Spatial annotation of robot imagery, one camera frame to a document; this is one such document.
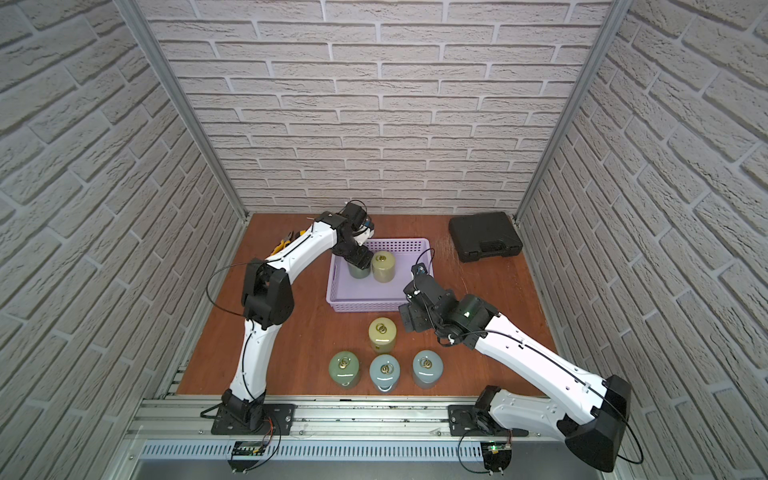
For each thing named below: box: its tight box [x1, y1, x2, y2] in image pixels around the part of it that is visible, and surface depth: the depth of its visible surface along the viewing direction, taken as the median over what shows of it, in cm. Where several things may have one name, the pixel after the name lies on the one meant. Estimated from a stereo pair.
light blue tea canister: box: [412, 349, 444, 389], surface depth 77 cm
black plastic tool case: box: [448, 212, 523, 263], surface depth 108 cm
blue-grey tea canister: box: [369, 354, 401, 394], surface depth 76 cm
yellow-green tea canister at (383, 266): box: [371, 250, 396, 283], surface depth 99 cm
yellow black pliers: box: [271, 229, 307, 256], surface depth 112 cm
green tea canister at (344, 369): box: [328, 350, 361, 390], surface depth 76 cm
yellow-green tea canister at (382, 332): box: [368, 317, 397, 354], surface depth 82 cm
